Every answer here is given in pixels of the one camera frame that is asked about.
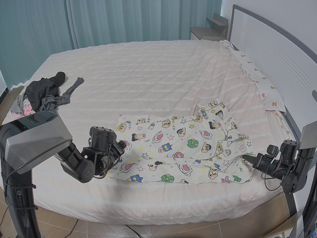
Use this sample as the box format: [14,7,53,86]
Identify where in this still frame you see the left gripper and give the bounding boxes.
[99,154,123,177]

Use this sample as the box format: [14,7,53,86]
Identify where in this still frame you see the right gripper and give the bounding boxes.
[241,153,281,177]

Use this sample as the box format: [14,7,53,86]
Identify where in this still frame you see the white printed pyjama top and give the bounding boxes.
[108,98,253,185]

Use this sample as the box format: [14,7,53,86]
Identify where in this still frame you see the pile of clothes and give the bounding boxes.
[9,71,85,119]

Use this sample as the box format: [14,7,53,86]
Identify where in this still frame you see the white printed pillow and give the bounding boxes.
[219,39,287,113]

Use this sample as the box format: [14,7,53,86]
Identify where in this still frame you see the brown cardboard box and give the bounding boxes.
[265,210,305,238]

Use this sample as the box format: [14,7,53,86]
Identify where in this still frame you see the bed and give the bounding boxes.
[0,4,317,226]

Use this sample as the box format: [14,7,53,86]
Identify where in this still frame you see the grey bedside table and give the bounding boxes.
[190,13,228,41]

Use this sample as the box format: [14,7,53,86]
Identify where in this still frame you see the blue-green curtain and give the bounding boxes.
[65,0,223,49]
[0,0,75,90]

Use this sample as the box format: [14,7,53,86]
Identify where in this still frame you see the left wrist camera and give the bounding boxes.
[113,140,130,156]

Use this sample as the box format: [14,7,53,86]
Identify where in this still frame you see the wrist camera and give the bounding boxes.
[113,140,130,156]
[266,145,280,159]

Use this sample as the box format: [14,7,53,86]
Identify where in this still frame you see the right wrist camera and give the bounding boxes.
[266,145,280,159]

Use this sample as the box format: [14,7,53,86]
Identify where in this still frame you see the black cable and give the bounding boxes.
[123,224,149,238]

